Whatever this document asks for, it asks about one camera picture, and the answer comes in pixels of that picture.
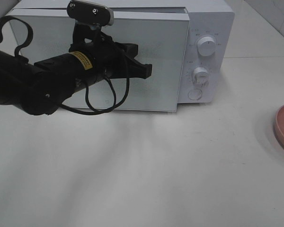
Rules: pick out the white microwave door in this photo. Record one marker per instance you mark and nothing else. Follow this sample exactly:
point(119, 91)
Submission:
point(161, 38)

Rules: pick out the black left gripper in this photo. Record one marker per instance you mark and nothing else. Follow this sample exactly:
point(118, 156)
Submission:
point(98, 51)

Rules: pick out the white microwave oven body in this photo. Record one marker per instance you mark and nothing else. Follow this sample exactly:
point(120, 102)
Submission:
point(206, 17)

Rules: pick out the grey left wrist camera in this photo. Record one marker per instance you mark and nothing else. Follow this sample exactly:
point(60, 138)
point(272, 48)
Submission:
point(90, 13)

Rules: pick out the round white door button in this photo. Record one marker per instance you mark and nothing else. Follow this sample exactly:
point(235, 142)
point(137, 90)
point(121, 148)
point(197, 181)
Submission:
point(195, 94)

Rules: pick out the upper white power knob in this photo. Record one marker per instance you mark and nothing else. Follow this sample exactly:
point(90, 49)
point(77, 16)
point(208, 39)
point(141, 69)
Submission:
point(206, 45)

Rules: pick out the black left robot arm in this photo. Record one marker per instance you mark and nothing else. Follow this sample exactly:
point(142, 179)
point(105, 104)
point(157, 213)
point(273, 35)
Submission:
point(42, 87)

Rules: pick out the white timer knob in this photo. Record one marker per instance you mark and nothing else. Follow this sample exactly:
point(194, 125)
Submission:
point(200, 75)

